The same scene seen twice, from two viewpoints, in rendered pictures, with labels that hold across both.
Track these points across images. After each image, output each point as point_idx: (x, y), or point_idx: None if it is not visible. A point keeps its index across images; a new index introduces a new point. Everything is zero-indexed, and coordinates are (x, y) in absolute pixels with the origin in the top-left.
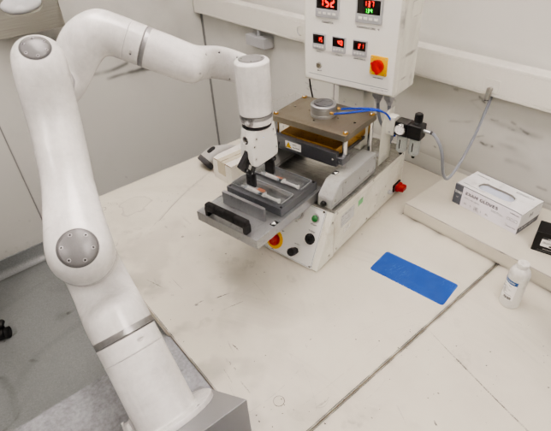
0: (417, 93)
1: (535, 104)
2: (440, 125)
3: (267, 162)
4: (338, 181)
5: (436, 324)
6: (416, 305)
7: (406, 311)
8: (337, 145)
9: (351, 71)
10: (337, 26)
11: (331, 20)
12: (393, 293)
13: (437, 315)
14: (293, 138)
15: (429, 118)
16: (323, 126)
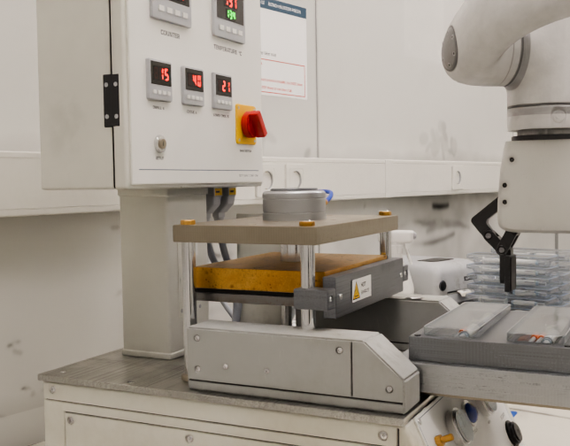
0: (43, 267)
1: (240, 198)
2: (102, 311)
3: (512, 259)
4: (446, 296)
5: (560, 414)
6: (537, 424)
7: (558, 428)
8: (372, 255)
9: (211, 145)
10: (187, 43)
11: (176, 31)
12: (528, 435)
13: (541, 414)
14: (350, 270)
15: (80, 308)
16: (359, 218)
